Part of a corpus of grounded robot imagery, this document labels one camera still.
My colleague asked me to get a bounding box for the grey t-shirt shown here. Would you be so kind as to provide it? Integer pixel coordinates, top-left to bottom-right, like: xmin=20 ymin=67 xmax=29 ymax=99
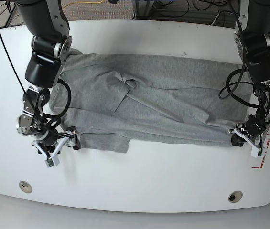
xmin=60 ymin=49 xmax=247 ymax=153

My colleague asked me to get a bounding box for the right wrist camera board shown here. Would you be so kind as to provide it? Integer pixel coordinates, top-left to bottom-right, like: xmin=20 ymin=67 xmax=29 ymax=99
xmin=45 ymin=158 xmax=60 ymax=167

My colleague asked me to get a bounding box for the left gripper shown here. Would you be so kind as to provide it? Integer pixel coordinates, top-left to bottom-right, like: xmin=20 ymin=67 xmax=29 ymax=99
xmin=229 ymin=123 xmax=269 ymax=147

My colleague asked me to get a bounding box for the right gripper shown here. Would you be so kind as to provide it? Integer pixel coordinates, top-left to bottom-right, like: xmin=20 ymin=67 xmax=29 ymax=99
xmin=32 ymin=128 xmax=81 ymax=161

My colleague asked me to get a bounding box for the red tape rectangle marking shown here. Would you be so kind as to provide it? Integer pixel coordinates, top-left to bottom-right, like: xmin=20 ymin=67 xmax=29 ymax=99
xmin=251 ymin=132 xmax=270 ymax=169

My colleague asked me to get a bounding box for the left table grommet hole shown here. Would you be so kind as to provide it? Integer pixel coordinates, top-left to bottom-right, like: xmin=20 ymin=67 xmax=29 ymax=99
xmin=19 ymin=181 xmax=32 ymax=194

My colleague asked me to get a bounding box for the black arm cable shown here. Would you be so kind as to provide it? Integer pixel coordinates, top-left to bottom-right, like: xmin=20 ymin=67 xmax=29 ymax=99
xmin=218 ymin=0 xmax=259 ymax=109
xmin=38 ymin=80 xmax=72 ymax=134

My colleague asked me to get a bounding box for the table grommet hole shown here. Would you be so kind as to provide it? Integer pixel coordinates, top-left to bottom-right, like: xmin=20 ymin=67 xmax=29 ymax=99
xmin=228 ymin=191 xmax=243 ymax=203
xmin=19 ymin=181 xmax=32 ymax=194

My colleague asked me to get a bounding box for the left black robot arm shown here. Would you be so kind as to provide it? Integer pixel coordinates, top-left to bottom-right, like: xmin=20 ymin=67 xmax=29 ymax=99
xmin=226 ymin=0 xmax=270 ymax=157

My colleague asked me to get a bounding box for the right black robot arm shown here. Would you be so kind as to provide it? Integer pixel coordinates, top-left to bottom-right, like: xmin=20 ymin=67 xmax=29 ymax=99
xmin=15 ymin=0 xmax=80 ymax=167

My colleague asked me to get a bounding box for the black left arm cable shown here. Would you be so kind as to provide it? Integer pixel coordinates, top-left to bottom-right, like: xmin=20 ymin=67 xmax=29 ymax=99
xmin=218 ymin=0 xmax=259 ymax=109

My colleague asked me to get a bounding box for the black tripod stand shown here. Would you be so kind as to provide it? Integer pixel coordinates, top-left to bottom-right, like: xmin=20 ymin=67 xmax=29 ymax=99
xmin=0 ymin=0 xmax=18 ymax=27

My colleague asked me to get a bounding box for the yellow cable on floor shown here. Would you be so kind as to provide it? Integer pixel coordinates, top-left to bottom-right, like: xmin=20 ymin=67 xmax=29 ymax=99
xmin=62 ymin=0 xmax=107 ymax=11

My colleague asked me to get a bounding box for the right table grommet hole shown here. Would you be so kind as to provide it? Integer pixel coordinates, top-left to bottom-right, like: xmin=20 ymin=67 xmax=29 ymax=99
xmin=228 ymin=191 xmax=243 ymax=203

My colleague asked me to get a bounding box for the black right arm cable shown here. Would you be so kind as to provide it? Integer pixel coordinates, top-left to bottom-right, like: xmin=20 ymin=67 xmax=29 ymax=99
xmin=38 ymin=80 xmax=72 ymax=134

